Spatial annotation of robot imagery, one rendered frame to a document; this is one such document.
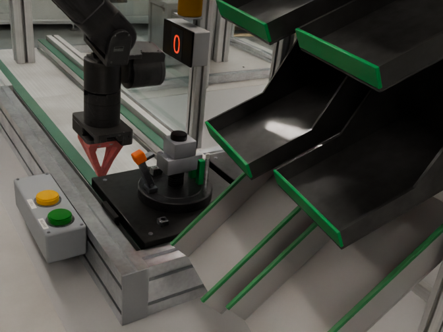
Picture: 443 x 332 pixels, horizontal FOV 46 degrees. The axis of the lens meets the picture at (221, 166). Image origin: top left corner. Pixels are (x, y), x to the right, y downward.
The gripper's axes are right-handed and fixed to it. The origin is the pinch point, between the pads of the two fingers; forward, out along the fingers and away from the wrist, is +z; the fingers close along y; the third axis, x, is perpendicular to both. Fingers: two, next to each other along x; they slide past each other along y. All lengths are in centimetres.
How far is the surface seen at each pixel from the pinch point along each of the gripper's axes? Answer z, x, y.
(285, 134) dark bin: -17.6, -11.7, -30.1
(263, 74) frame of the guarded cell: 15, -101, 80
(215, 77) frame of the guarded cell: 15, -78, 80
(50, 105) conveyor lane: 13, -12, 64
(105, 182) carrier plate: 7.6, -4.5, 8.9
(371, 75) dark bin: -31, -3, -47
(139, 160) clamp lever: -1.6, -6.3, -1.4
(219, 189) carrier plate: 7.2, -23.3, -2.7
